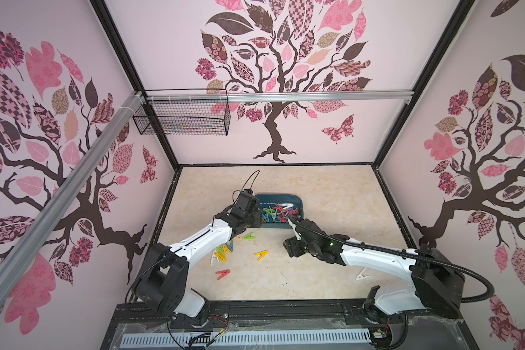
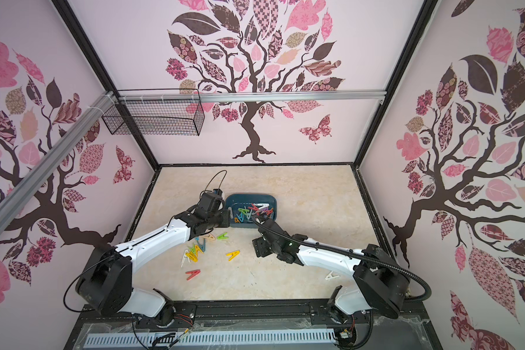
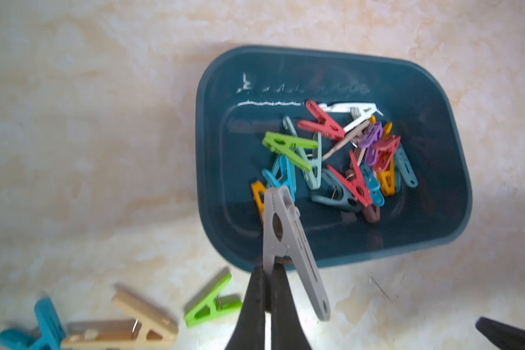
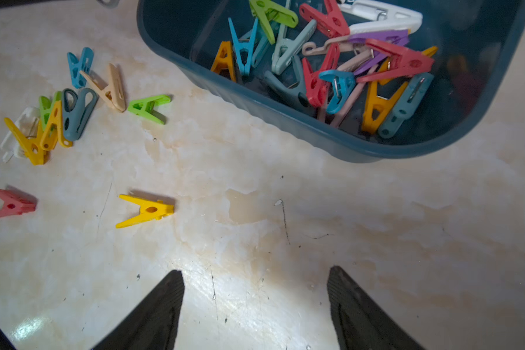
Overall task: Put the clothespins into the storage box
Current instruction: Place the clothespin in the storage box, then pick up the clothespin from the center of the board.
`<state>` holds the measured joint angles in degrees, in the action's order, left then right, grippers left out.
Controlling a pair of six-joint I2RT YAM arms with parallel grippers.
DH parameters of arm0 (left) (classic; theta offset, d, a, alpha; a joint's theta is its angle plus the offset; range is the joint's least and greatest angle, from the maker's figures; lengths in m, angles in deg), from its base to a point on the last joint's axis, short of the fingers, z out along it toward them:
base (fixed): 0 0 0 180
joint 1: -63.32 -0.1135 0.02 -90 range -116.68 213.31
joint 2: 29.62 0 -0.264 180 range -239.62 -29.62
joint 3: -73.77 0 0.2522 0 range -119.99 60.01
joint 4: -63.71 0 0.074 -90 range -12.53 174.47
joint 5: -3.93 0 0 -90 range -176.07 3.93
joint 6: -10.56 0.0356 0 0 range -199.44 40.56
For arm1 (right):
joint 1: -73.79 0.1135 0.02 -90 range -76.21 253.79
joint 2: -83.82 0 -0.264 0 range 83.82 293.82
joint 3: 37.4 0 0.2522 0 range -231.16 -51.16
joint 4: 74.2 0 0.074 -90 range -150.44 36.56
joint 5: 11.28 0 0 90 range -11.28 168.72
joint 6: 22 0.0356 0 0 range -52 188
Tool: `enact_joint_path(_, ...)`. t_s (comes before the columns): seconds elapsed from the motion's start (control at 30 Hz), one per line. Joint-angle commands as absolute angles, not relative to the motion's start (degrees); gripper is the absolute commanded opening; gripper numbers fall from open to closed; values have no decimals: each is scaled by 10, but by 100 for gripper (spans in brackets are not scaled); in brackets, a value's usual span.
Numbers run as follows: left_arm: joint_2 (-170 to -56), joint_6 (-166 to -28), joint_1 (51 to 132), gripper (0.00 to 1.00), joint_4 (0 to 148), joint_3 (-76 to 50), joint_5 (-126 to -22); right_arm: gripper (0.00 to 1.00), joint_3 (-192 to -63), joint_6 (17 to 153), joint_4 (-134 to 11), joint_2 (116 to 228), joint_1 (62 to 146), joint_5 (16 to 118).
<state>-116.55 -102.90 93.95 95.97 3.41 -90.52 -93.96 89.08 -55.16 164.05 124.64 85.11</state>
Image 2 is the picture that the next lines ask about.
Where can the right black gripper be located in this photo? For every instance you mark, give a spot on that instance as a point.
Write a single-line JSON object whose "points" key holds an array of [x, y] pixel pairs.
{"points": [[260, 222]]}

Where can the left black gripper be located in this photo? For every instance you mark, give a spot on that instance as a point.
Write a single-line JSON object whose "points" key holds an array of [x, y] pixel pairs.
{"points": [[226, 223]]}

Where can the yellow clothespin pile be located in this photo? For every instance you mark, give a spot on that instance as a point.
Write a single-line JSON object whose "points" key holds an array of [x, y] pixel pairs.
{"points": [[232, 255], [191, 256]]}

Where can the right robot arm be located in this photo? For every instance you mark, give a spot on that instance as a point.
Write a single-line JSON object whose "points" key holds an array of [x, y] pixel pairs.
{"points": [[379, 284]]}

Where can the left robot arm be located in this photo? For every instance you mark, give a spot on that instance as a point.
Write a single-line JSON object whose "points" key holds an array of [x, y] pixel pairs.
{"points": [[106, 284]]}

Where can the teal plastic storage box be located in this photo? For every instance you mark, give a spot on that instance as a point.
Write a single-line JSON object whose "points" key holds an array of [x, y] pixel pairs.
{"points": [[244, 206]]}

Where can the beige clothespin left pile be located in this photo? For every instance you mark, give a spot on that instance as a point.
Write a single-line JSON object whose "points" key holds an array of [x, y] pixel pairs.
{"points": [[209, 236]]}

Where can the green clothespin left pile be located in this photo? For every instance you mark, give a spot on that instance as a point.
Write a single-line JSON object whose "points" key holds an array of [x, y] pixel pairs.
{"points": [[223, 236]]}

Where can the slate blue clothespin left pile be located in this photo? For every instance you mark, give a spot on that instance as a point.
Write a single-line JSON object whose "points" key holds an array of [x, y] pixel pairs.
{"points": [[202, 245]]}

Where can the white clothespin left pile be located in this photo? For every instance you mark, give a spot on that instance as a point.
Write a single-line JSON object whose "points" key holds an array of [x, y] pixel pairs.
{"points": [[183, 259]]}

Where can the white clothespin near right base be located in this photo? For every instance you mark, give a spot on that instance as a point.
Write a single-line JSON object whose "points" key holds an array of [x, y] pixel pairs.
{"points": [[331, 275]]}

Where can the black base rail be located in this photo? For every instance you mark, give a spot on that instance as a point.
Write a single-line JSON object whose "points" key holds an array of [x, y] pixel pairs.
{"points": [[317, 312]]}

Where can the white slotted cable duct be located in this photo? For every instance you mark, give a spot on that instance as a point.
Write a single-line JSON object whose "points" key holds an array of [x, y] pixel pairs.
{"points": [[210, 339]]}

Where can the black wire mesh basket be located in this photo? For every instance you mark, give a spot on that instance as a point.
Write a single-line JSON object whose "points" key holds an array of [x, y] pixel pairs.
{"points": [[157, 112]]}

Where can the aluminium rail on back wall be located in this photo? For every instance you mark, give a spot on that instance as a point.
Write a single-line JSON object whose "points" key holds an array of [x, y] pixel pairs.
{"points": [[256, 97]]}

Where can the aluminium rail on wall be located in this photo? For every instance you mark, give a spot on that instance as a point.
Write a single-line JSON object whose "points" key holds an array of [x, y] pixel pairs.
{"points": [[30, 184], [256, 97]]}

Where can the aluminium rail on left wall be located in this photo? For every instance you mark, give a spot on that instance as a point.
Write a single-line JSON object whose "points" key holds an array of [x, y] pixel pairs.
{"points": [[30, 184]]}

